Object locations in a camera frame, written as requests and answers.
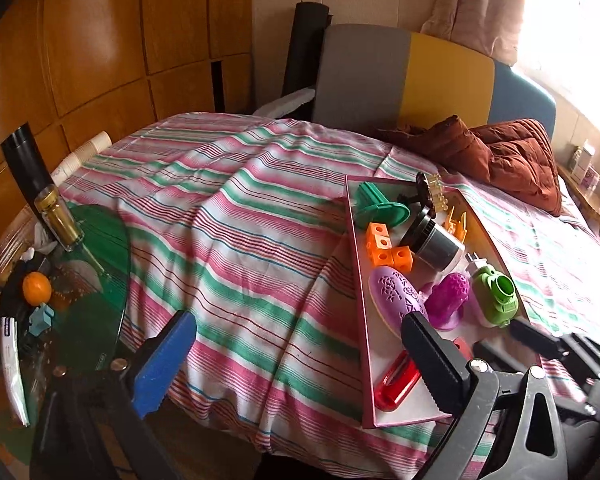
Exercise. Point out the magenta silicone brush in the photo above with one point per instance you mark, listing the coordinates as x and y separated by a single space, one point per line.
450 292

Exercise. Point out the red cylindrical tube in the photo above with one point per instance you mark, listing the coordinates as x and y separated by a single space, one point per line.
392 385

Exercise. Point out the orange fruit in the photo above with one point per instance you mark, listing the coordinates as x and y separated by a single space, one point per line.
36 287

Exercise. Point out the purple small box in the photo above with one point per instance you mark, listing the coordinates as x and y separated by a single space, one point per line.
591 177

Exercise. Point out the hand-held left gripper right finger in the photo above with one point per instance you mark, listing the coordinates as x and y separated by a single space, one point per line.
430 360

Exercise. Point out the clear plastic bag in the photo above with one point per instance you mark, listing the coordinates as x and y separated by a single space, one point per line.
10 250

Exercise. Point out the red slotted plastic block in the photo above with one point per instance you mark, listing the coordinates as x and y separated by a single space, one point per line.
464 349

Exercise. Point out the striped bed sheet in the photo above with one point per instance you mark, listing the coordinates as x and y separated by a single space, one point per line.
240 240

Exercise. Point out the wooden bedside shelf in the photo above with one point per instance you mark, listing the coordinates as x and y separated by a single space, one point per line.
590 205

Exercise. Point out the orange plastic clip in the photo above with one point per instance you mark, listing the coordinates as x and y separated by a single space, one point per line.
455 225

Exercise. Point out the pink shallow box tray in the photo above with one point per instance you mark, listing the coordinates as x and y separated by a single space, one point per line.
380 355

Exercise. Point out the orange linking cubes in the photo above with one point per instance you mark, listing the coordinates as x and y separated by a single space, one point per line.
380 250

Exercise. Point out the brown quilted jacket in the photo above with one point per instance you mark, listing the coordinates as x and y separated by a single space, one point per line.
510 160

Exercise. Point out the stack of paper cups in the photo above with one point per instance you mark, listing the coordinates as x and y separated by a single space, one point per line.
82 157

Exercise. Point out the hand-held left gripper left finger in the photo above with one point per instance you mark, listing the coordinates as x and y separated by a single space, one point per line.
162 360

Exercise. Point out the round green glass table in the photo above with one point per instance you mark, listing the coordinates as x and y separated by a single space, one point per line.
95 260

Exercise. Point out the pale pillow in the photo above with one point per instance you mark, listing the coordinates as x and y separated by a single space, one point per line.
572 202

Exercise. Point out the grey yellow blue headboard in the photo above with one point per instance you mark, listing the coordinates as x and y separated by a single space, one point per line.
430 75

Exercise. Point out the black rolled mat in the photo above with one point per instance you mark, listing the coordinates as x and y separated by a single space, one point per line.
305 50

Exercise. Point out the green plug-in device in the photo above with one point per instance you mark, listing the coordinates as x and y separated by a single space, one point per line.
495 295

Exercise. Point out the black tall flask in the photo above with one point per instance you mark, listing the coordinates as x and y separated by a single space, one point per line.
52 210

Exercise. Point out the wooden wardrobe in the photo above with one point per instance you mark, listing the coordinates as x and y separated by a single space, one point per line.
105 35

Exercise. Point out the white toothpaste tube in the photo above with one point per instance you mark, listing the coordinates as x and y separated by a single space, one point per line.
12 375

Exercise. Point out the window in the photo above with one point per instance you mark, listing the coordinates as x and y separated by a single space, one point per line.
575 25

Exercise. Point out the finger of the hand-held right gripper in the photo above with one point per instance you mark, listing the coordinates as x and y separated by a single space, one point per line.
500 352
535 337

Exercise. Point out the teal small block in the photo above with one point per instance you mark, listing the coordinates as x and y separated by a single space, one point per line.
42 319

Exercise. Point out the beige patterned curtain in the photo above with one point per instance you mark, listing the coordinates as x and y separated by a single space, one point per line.
475 5

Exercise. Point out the white small box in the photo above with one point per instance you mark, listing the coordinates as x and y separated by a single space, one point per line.
584 157

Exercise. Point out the dark round massage brush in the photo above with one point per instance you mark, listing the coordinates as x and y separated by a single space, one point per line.
422 190

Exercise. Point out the black lidded cylindrical jar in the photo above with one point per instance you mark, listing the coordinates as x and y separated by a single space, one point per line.
437 250

